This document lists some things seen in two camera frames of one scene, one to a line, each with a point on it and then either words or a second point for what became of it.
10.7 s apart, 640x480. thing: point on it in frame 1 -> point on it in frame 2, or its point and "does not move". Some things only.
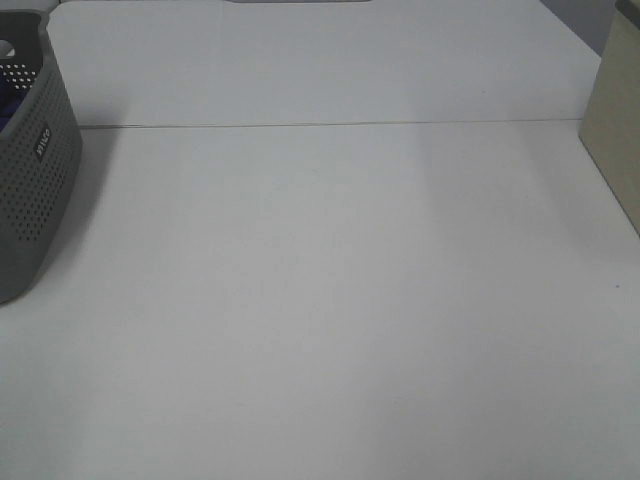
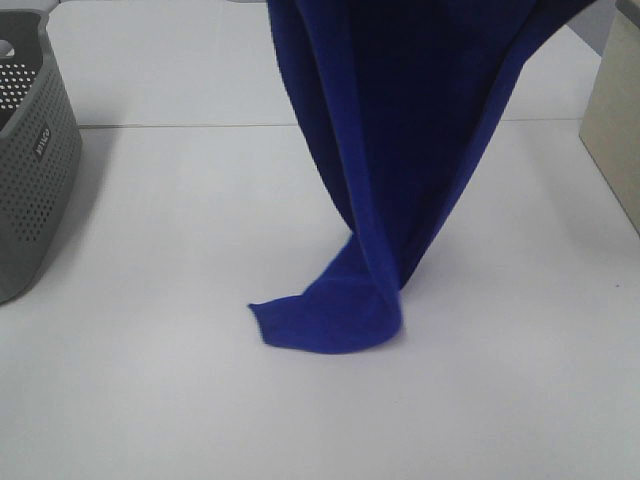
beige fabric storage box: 609,126 does not move
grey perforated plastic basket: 41,152 does not move
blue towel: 10,100 -> 399,101
